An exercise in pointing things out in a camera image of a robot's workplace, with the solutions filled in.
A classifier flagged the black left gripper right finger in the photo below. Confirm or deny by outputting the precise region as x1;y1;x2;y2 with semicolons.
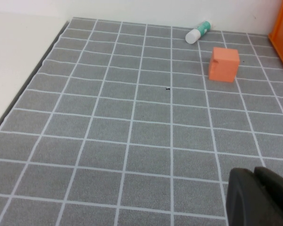
254;166;283;226

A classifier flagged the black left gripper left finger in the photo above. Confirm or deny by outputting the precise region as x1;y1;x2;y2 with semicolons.
227;167;283;226

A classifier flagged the orange plastic cutlery holder crate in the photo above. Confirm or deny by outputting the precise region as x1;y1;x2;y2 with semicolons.
268;0;283;73

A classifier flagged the grey checkered table mat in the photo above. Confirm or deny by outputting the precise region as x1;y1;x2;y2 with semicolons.
0;16;283;226

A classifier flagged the orange foam cube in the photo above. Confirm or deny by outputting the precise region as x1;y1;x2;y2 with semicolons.
208;47;241;83

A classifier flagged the white green glue stick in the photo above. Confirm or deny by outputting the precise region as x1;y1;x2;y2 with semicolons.
185;20;212;45

